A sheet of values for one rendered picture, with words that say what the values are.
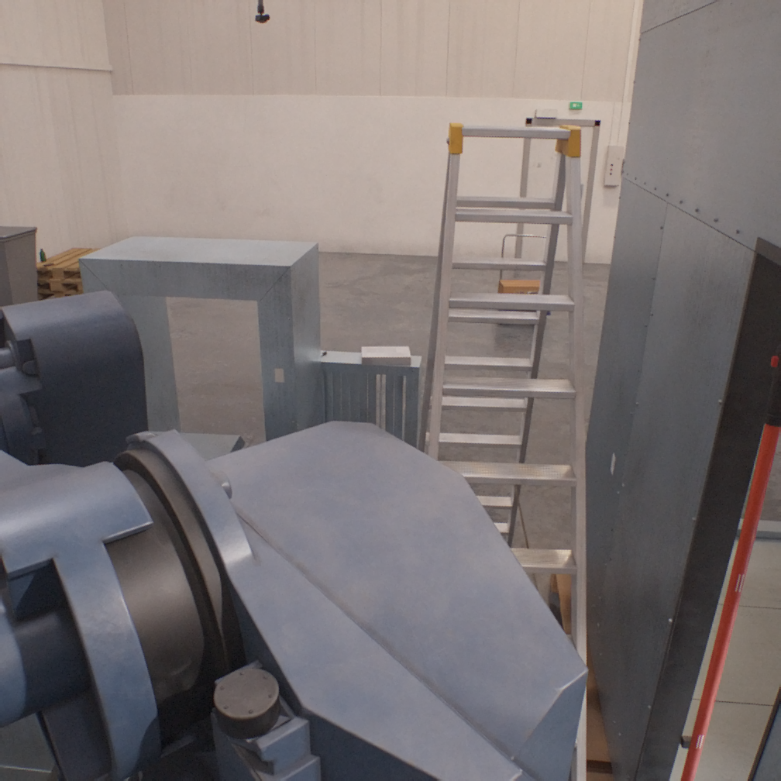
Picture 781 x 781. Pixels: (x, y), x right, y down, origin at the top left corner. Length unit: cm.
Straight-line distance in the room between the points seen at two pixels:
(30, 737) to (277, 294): 226
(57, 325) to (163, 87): 1091
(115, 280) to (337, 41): 801
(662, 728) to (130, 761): 188
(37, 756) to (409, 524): 245
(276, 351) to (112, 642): 324
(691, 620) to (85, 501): 173
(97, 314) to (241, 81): 1043
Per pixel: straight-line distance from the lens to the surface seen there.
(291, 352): 381
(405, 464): 86
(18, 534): 70
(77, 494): 73
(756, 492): 172
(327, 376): 467
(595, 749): 297
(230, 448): 378
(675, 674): 225
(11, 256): 880
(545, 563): 191
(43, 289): 973
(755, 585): 362
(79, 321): 155
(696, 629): 215
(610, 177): 1133
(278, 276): 370
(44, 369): 150
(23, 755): 310
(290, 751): 65
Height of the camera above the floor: 238
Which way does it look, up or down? 23 degrees down
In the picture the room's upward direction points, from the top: 1 degrees clockwise
